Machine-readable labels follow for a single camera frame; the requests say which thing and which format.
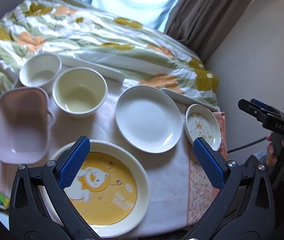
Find large yellow bear plate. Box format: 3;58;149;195
40;139;150;238

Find small duck pattern plate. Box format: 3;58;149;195
184;104;222;151

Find cream yellow bowl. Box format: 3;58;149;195
52;67;108;118

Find plain white plate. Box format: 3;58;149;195
115;85;183;154

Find white ribbed bowl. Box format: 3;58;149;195
19;53;62;94

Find orange floral cloth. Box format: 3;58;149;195
186;111;229;226

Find white floral tablecloth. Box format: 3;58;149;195
48;80;192;239

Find right brown curtain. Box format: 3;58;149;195
164;0;252;62

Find floral green striped duvet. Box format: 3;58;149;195
0;0;219;108

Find right white table rail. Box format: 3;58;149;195
160;88;220;112

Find white table rail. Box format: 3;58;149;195
58;55;125;83
160;88;220;112

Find left white table rail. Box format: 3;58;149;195
58;55;125;83

